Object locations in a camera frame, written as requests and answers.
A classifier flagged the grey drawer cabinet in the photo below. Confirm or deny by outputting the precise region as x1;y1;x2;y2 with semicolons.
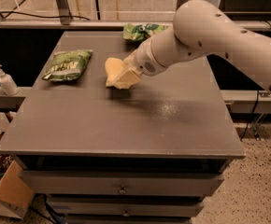
0;32;245;224

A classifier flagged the light green snack bag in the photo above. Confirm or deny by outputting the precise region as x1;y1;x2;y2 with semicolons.
123;23;168;42

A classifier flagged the cardboard box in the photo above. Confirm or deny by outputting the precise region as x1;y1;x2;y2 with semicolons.
0;161;35;219

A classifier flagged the top drawer with knob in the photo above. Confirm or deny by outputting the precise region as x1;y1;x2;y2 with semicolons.
20;171;224;197

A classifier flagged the green jalapeno chip bag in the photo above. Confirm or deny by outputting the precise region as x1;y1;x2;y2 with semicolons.
42;49;93;82

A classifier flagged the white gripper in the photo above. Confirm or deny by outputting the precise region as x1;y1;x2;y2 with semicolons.
112;38;166;90

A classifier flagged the drawer with knob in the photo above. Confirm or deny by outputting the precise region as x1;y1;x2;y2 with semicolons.
48;198;204;217
20;171;224;197

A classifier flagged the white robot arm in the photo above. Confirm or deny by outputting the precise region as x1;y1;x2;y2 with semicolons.
109;0;271;94

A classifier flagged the yellow wavy sponge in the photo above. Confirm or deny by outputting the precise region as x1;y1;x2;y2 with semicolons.
105;58;124;88

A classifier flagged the black cable on floor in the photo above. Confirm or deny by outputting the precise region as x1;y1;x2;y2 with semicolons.
0;10;91;21

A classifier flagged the white pump bottle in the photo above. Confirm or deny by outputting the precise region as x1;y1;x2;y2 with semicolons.
0;64;19;96

